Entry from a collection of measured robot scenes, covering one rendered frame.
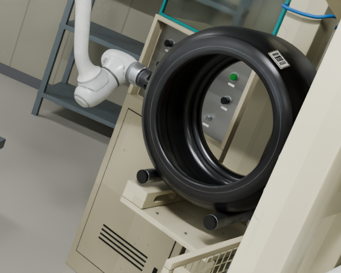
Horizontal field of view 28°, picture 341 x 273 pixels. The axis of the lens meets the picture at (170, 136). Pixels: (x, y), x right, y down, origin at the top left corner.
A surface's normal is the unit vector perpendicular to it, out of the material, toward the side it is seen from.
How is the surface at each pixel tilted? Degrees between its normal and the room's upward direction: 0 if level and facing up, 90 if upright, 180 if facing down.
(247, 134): 90
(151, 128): 94
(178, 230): 0
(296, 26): 90
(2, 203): 0
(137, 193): 90
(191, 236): 0
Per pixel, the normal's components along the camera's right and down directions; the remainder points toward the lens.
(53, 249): 0.35, -0.89
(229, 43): -0.47, -0.14
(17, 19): -0.22, 0.22
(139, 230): -0.58, 0.04
